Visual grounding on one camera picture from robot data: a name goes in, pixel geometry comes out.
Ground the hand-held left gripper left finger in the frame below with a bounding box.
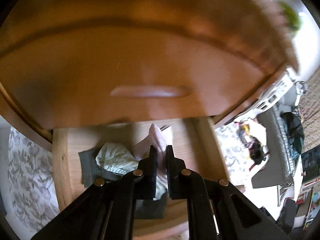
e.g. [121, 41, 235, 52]
[31, 145, 158, 240]

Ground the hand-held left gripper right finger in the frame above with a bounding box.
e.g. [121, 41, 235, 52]
[166, 145, 290, 240]

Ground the wooden nightstand drawer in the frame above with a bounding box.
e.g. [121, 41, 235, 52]
[0, 22, 284, 132]
[51, 116, 237, 238]

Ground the pale pink garment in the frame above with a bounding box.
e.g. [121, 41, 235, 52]
[132, 124, 173, 188]

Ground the cream lace garment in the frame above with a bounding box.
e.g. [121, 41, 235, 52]
[96, 142, 140, 175]

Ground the grey cloth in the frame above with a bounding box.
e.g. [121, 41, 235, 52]
[79, 149, 168, 219]

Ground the grey sofa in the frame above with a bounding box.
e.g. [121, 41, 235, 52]
[251, 87, 304, 189]

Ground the grey floral white blanket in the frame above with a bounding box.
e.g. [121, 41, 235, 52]
[7, 121, 268, 232]

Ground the dark clothes pile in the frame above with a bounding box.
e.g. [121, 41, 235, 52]
[281, 111, 305, 153]

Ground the white cutout chair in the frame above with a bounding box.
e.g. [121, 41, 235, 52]
[250, 66, 298, 110]

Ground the patterned beige curtain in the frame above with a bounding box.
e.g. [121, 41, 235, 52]
[297, 67, 320, 153]

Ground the grey white plush toy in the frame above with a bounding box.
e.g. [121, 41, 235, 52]
[295, 80, 308, 95]

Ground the wooden nightstand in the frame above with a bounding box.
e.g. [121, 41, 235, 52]
[0, 0, 300, 147]

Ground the green label pill bottle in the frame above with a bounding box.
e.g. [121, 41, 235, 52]
[276, 0, 304, 34]

